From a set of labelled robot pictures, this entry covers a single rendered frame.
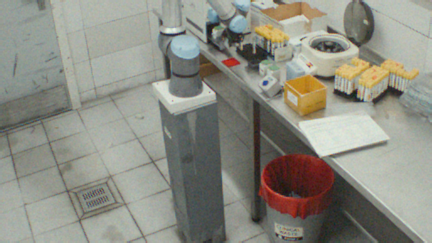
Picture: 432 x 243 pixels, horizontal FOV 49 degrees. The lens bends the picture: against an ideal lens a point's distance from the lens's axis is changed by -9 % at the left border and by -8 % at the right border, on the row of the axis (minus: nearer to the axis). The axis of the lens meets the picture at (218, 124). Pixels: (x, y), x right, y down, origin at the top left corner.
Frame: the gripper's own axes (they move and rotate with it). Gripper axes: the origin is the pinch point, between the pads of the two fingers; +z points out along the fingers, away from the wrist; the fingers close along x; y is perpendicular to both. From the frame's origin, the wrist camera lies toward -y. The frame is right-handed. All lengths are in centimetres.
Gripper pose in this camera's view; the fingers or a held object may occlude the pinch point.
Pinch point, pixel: (226, 43)
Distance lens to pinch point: 256.7
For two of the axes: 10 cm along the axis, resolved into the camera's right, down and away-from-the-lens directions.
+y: 4.2, 8.3, -3.7
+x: 8.9, -3.0, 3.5
